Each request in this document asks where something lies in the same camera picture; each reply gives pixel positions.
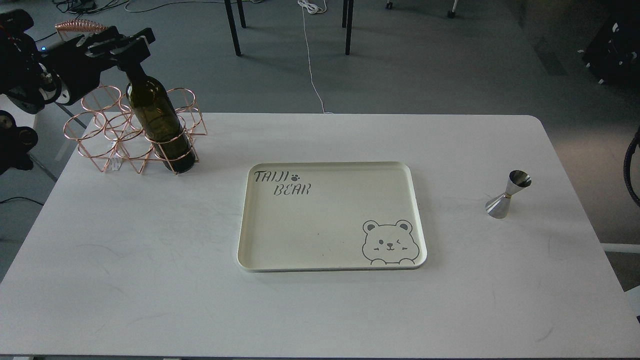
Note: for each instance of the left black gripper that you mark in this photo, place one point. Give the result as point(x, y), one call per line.
point(78, 71)

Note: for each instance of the dark green wine bottle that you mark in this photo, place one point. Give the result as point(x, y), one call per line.
point(151, 105)

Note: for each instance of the steel double jigger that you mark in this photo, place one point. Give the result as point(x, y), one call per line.
point(498, 207)

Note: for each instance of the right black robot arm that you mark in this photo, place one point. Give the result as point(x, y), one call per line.
point(613, 55)

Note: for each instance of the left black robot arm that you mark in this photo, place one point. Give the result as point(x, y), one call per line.
point(24, 79)

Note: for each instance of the black table legs left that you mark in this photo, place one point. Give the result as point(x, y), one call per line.
point(232, 23)

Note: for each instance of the black table legs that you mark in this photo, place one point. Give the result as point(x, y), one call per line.
point(347, 23)
point(232, 23)

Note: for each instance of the black table legs right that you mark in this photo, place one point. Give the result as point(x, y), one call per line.
point(347, 23)

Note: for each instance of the cream bear serving tray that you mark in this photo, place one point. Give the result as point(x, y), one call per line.
point(330, 216)

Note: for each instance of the copper wire bottle rack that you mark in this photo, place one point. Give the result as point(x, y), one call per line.
point(117, 136)

